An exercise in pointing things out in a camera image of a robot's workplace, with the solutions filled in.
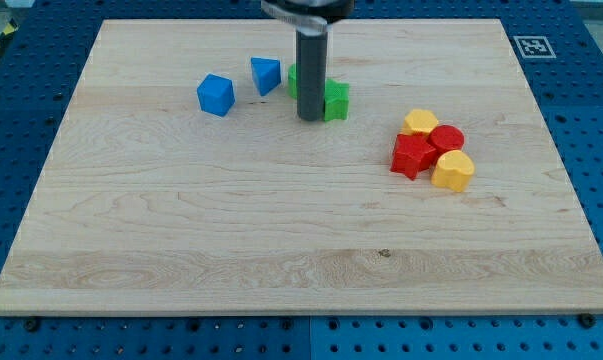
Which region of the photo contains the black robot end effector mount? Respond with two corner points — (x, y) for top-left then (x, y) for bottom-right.
(260, 0), (355, 34)

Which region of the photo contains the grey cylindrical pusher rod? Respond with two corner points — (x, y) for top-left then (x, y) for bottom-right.
(296, 30), (328, 121)

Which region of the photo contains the yellow hexagon block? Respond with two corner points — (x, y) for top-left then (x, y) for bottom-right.
(400, 109), (439, 136)

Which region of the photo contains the green round block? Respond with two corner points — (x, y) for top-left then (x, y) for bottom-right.
(287, 63), (298, 99)

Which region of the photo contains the blue triangle block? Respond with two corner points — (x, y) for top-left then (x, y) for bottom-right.
(250, 57), (281, 96)

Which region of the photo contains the green star block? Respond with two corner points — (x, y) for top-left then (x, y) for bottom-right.
(324, 79), (350, 122)

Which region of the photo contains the blue cube block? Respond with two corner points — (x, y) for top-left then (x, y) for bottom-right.
(197, 74), (235, 117)

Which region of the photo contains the red star block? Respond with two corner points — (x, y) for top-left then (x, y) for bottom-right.
(390, 134), (437, 180)

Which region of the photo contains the red round block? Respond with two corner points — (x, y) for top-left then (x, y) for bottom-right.
(427, 125), (465, 155)

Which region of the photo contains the yellow heart block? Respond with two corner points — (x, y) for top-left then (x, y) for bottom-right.
(431, 150), (475, 192)

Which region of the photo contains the white fiducial marker tag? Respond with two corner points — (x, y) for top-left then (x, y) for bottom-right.
(513, 35), (556, 59)

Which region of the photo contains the wooden board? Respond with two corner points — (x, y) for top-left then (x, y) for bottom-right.
(0, 19), (603, 317)

